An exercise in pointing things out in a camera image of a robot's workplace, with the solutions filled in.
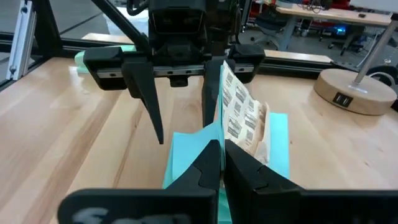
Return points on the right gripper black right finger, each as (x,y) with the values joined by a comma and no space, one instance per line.
(295,208)

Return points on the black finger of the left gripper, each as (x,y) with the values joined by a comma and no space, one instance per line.
(144,81)
(211,93)

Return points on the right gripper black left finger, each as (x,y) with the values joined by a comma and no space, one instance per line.
(140,208)

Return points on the teal sticky notes pad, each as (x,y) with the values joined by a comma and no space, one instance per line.
(186,149)

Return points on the light green rectangular block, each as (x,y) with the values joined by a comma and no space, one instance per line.
(79,60)

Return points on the black office chair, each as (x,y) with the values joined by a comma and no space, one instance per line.
(269,23)

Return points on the white shade wooden base lamp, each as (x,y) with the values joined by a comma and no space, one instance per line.
(357,96)

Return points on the silver aluminium extrusion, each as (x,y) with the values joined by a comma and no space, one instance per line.
(20,37)

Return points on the wooden top desk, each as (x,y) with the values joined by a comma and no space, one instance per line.
(335,14)

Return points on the black aluminium table frame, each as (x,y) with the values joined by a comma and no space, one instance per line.
(46,25)

